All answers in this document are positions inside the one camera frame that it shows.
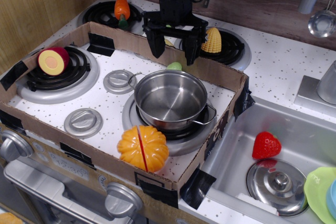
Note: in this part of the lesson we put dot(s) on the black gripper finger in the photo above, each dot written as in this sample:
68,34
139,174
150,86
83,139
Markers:
156,42
192,46

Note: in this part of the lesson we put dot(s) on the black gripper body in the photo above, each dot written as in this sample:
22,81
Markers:
174,19

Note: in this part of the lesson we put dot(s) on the green toy broccoli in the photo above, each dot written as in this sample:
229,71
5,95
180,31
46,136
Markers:
174,66

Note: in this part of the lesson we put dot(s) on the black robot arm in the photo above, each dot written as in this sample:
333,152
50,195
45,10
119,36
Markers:
175,19

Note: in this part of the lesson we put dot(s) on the stainless steel pot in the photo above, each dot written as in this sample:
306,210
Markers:
172,100

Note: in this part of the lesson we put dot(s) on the steel pot lid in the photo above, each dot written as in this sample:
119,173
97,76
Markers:
278,184

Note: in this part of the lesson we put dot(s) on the yellow toy corn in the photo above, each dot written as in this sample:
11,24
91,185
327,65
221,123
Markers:
213,41

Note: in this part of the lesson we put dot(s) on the back right stove burner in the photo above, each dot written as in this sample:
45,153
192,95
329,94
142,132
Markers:
235,52

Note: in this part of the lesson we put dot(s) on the stove burner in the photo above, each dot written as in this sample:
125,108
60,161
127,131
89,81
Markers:
79,76
103,13
178,143
235,52

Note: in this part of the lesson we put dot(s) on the orange toy carrot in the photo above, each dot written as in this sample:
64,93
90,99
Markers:
122,13

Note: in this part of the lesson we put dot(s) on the silver stovetop knob upper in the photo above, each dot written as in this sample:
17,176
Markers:
119,82

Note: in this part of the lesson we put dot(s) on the silver stovetop knob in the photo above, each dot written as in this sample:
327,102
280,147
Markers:
83,123
119,82

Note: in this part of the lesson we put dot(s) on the back left stove burner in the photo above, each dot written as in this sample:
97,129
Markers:
103,13

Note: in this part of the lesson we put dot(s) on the front left stove burner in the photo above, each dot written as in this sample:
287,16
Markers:
79,76

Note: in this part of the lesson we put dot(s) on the front right stove burner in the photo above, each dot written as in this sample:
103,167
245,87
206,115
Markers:
178,143

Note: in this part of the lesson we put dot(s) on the red yellow toy fruit half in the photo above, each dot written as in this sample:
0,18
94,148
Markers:
53,61

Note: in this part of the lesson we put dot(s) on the orange toy pumpkin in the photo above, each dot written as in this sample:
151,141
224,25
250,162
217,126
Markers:
144,147

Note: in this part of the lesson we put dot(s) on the silver stovetop knob lower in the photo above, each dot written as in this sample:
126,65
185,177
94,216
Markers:
83,123

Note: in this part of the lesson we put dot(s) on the red toy strawberry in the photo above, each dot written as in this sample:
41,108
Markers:
266,145

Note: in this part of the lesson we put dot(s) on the silver faucet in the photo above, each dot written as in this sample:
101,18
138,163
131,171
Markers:
314,93

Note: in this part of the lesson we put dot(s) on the hanging steel ladle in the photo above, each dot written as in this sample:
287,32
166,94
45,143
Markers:
322,23

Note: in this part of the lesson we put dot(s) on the silver sink basin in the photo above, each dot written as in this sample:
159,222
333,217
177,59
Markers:
307,143

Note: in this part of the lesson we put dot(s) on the silver oven knob right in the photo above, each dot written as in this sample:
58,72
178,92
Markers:
121,201

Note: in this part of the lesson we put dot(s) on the silver oven knob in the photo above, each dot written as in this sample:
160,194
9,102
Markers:
121,201
14,146

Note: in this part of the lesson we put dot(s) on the cardboard fence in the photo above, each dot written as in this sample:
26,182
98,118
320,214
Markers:
44,123

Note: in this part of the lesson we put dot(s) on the silver oven knob left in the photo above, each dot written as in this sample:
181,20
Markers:
14,146

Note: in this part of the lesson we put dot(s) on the green plastic plate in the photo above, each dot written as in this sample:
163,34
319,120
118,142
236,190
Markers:
315,189

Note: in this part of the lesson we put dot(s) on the blue plastic bowl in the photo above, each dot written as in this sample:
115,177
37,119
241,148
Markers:
331,199

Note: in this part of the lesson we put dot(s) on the orange toy bottom corner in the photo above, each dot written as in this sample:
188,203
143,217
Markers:
9,218

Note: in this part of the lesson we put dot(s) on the silver oven door handle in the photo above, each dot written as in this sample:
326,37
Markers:
51,191

